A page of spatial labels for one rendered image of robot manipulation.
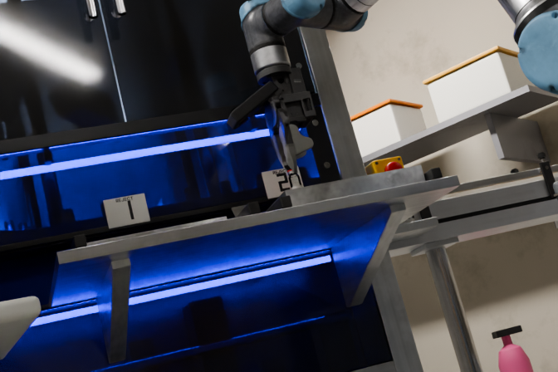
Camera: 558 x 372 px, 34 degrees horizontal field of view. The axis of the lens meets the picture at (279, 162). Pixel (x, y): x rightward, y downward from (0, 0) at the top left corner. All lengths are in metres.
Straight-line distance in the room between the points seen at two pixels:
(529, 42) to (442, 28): 3.73
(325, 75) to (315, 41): 0.09
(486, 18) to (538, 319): 1.59
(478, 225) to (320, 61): 0.55
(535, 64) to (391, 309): 0.77
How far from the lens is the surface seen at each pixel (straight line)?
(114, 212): 1.85
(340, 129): 2.02
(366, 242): 1.75
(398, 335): 1.95
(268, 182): 1.93
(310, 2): 1.74
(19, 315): 1.29
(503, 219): 2.24
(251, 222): 1.47
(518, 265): 4.81
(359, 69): 5.33
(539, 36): 1.35
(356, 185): 1.57
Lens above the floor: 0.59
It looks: 14 degrees up
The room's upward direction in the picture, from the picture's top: 15 degrees counter-clockwise
